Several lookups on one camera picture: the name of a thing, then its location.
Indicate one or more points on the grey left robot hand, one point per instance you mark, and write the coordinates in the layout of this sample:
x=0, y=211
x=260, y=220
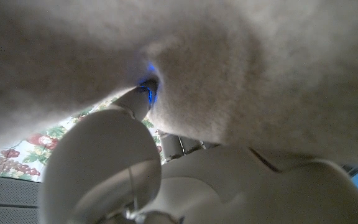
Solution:
x=104, y=161

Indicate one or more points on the beige wool coat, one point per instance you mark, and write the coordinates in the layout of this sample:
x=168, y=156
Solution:
x=228, y=62

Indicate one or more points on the floral fruit print backdrop cloth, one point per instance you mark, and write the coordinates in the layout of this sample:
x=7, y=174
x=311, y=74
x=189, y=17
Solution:
x=26, y=155

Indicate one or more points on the grey perforated acoustic panel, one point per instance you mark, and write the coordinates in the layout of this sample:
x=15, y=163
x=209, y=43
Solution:
x=8, y=193

